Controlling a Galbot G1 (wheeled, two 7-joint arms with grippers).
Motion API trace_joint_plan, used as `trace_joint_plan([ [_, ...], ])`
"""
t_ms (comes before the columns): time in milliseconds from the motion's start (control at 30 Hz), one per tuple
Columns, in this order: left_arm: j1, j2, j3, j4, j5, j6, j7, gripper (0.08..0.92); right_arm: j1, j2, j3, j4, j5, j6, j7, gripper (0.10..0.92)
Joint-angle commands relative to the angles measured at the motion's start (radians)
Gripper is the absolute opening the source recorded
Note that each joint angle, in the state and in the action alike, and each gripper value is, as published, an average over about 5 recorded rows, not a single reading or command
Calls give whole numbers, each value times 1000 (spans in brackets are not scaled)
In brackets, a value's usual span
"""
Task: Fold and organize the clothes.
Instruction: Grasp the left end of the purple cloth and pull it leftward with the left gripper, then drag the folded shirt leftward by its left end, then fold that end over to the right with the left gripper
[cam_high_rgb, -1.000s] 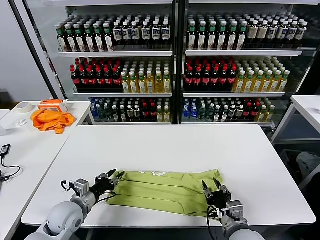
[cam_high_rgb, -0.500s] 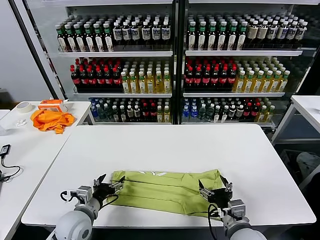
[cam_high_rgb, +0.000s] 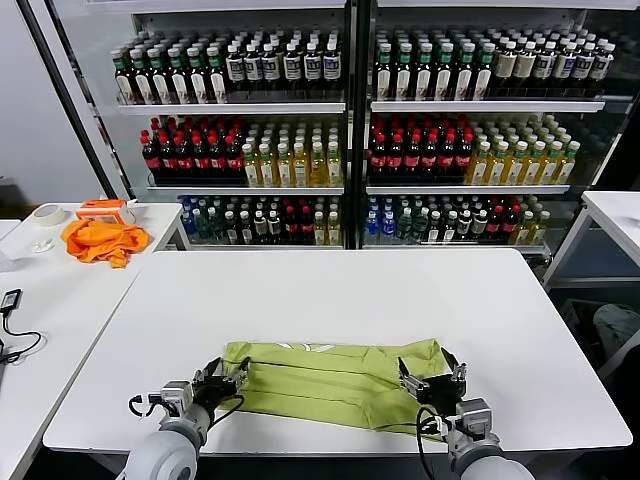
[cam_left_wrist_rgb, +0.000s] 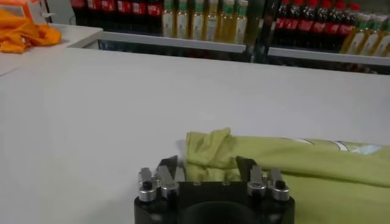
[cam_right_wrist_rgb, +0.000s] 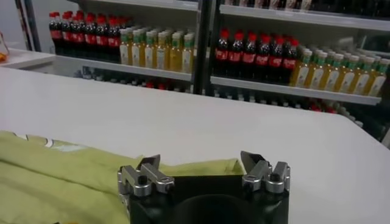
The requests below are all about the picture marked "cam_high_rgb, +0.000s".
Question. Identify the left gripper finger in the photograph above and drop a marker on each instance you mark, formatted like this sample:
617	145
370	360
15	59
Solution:
207	372
239	375

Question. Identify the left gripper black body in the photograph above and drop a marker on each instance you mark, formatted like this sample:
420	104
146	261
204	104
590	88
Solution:
217	392

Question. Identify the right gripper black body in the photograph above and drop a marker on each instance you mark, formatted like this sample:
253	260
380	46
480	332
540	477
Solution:
442	395

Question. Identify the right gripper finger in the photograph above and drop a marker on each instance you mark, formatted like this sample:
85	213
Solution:
412	384
460	371

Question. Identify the yellow-green t-shirt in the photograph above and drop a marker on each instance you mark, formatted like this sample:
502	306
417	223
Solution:
325	385

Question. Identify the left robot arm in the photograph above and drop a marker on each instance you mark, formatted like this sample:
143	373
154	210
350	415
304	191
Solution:
165	450

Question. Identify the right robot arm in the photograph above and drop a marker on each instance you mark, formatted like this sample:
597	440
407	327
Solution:
480	450

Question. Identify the dark bottle green label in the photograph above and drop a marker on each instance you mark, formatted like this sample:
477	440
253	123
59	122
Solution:
450	230
230	230
245	230
435	230

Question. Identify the clear green label bottle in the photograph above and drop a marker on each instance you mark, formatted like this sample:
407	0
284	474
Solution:
202	227
405	227
421	227

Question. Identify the dark bottle white label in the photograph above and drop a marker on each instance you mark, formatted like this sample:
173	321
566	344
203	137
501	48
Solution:
480	224
261	227
275	227
465	225

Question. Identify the blue label water bottle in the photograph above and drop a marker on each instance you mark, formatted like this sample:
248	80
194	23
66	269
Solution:
388	225
372	225
188	227

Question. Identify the white side table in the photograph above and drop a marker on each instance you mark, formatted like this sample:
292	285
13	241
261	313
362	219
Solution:
75	300
615	205

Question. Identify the yellow juice bottle green label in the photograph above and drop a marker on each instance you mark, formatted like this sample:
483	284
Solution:
495	172
477	172
532	172
514	172
335	172
285	172
550	172
334	232
251	172
301	172
268	172
318	172
524	232
567	172
320	232
540	231

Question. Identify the red cap cola bottle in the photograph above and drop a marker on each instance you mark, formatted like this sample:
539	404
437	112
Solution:
413	160
379	160
430	160
464	160
235	161
185	161
291	227
306	227
152	160
169	161
447	160
396	160
218	161
495	222
511	222
202	161

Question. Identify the grey white bundle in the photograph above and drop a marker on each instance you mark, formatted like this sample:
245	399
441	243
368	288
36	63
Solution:
615	325

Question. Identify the crumpled orange cloth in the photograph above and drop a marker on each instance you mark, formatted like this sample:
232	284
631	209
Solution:
100	242

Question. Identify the orange and white box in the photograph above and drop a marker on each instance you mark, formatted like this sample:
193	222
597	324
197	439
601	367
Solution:
100	206

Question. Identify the small white crumpled object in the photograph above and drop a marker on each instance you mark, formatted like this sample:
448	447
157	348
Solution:
44	244

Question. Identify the black power adapter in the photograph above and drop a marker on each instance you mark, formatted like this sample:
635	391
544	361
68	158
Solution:
11	299

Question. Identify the beige masking tape roll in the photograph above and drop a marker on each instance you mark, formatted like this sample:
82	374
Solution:
52	223

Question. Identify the glass drinks display cabinet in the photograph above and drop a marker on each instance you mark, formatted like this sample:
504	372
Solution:
365	150
351	150

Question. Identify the green cap dark tea bottle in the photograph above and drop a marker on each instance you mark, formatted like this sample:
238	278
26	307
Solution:
162	87
424	80
218	87
125	87
144	87
482	80
404	80
384	80
199	87
463	80
443	80
181	87

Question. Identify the blue label dark drink bottle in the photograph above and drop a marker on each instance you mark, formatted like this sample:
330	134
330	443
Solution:
584	66
332	65
254	67
271	66
293	66
313	66
565	66
602	66
545	65
235	67

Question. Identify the beige label dark drink bottle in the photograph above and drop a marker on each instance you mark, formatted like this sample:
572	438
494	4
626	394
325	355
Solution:
526	65
506	65

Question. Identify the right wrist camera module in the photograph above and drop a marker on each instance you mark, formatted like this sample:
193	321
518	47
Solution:
475	412

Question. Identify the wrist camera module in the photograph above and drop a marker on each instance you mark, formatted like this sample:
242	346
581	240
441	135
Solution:
475	412
175	392

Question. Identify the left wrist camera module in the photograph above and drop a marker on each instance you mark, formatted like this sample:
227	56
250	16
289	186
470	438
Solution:
175	392

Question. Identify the black slanted frame post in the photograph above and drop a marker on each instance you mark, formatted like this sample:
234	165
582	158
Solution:
65	95

